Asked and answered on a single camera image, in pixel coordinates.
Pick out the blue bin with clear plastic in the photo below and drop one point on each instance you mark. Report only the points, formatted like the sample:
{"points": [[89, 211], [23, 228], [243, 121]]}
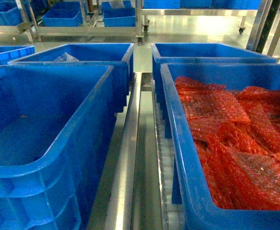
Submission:
{"points": [[119, 55]]}

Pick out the blue bin rear right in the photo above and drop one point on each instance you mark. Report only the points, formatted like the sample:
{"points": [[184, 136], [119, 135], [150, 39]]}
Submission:
{"points": [[197, 53]]}

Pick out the stainless steel shelf rack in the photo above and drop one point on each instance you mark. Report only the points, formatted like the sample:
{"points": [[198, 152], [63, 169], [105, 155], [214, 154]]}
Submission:
{"points": [[136, 186]]}

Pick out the empty blue bin front left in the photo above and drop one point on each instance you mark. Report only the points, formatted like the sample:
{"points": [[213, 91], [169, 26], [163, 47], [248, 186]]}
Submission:
{"points": [[56, 124]]}

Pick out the blue bin with red bags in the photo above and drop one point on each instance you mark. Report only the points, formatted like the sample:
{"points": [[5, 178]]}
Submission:
{"points": [[200, 211]]}

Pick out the blue bin far left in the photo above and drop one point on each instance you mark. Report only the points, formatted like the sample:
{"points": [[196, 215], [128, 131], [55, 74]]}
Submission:
{"points": [[9, 53]]}

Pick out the clear plastic bag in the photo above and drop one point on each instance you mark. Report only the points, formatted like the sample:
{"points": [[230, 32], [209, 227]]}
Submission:
{"points": [[66, 57]]}

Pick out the red bubble wrap bags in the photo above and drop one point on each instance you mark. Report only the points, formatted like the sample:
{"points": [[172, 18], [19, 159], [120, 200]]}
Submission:
{"points": [[237, 138]]}

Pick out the distant steel cart with bins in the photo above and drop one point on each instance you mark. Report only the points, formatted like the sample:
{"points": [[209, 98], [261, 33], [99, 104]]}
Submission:
{"points": [[31, 25]]}

